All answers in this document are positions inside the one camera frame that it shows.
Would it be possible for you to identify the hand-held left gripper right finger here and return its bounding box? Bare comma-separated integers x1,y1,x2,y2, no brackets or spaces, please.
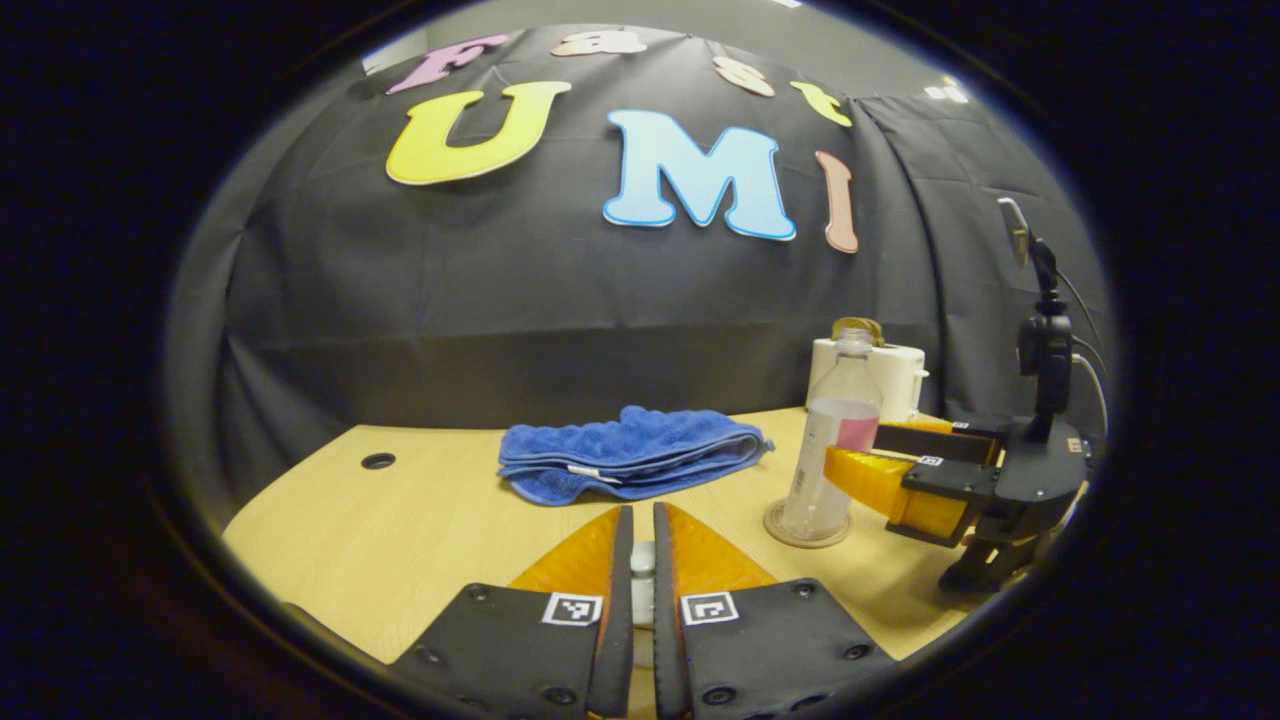
651,502,897,720

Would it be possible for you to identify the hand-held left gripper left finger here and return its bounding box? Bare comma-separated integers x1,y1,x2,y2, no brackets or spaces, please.
388,504,637,720

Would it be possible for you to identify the white teacup lid blue knob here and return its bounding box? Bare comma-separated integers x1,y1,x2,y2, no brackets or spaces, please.
630,540,657,629

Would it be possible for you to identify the clear water bottle pink label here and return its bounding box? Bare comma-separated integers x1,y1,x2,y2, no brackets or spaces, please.
780,328,883,541

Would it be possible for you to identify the round cork coaster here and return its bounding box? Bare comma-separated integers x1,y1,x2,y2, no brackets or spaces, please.
763,498,854,549

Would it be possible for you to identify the white toaster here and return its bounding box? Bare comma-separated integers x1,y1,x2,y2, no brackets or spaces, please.
808,338,931,423

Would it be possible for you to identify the folded blue towel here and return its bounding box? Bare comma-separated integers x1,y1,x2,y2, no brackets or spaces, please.
497,405,774,506

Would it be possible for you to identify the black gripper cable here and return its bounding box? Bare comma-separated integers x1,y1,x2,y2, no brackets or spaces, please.
1055,270,1111,437

